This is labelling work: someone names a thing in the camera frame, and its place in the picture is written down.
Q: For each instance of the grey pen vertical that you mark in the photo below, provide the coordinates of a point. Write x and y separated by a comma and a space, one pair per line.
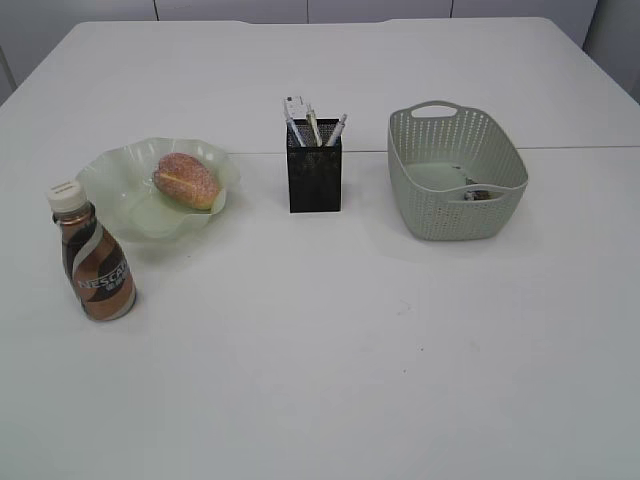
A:
337, 131

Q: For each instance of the grey pen horizontal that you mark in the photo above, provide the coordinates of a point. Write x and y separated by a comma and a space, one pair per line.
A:
292, 127

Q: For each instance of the beige patterned pen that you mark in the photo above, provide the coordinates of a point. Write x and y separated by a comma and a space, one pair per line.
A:
312, 121

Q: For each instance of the sugared bread roll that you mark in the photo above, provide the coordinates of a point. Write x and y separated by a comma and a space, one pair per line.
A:
185, 180

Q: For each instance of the paper ball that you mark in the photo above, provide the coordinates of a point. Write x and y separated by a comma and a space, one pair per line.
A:
478, 195

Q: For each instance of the brown coffee bottle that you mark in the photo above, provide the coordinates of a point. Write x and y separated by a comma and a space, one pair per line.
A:
93, 260

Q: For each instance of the clear plastic ruler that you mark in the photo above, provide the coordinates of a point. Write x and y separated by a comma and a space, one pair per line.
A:
295, 107

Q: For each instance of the black mesh pen holder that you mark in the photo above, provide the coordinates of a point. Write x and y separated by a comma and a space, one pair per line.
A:
314, 173

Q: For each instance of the grey-green plastic basket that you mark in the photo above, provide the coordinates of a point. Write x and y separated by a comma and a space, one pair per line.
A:
433, 161

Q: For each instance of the pale green wavy plate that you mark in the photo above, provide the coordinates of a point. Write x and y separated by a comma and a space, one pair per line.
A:
119, 182

